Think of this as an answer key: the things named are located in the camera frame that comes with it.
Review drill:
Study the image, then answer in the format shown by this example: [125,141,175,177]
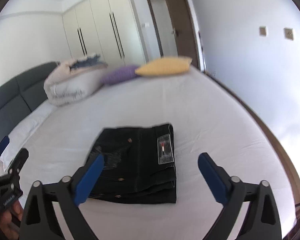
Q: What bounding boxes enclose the black denim pants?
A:
[88,123,177,204]

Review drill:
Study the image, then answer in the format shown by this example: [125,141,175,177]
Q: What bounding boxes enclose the left hand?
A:
[0,200,24,239]

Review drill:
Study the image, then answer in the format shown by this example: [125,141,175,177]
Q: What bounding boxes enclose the white pillow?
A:
[0,100,57,175]

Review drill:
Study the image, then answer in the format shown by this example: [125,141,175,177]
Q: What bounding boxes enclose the dark grey headboard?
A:
[0,61,60,142]

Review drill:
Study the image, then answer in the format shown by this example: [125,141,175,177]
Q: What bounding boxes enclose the folded beige grey duvet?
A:
[44,56,108,106]

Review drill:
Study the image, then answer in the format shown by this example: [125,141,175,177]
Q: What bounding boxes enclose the purple cushion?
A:
[101,65,139,86]

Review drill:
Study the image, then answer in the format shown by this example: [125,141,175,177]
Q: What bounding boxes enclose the folded blue garment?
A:
[69,54,104,70]

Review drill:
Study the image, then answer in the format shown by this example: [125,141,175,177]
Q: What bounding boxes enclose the yellow cushion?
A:
[135,56,192,76]

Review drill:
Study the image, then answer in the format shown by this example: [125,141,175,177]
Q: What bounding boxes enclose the white wardrobe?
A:
[62,0,146,68]

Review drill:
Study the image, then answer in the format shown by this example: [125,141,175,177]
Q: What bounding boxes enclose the brown door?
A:
[165,0,200,69]

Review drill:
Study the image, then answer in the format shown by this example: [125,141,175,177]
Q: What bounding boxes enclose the upper wall socket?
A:
[259,26,267,37]

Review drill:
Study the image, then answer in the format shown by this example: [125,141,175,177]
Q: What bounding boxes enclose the wall socket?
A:
[259,26,267,37]
[284,28,294,41]

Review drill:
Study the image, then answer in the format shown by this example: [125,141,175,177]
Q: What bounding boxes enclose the lower wall socket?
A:
[284,28,294,41]

